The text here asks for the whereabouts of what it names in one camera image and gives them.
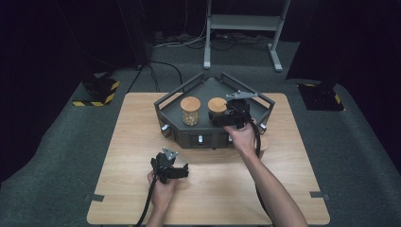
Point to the glass jar of pale beans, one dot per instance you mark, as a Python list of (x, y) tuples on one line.
[(190, 104)]

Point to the person's left hand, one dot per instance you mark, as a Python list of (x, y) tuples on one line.
[(162, 190)]

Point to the black base with striped tape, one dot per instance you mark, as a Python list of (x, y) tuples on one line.
[(97, 90), (321, 97)]

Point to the grey tape strip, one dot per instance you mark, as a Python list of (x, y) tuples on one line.
[(94, 197), (319, 195)]

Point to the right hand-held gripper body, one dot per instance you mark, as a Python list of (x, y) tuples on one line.
[(241, 110)]

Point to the glass jar of brown nuts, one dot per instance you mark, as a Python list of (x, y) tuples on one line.
[(217, 104)]

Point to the person's right hand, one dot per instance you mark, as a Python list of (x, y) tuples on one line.
[(242, 138)]

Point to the dark grey corner rack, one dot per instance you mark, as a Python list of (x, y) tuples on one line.
[(205, 91)]

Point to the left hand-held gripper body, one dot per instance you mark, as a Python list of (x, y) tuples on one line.
[(164, 162)]

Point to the grey metal stand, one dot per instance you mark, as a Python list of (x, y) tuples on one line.
[(242, 22)]

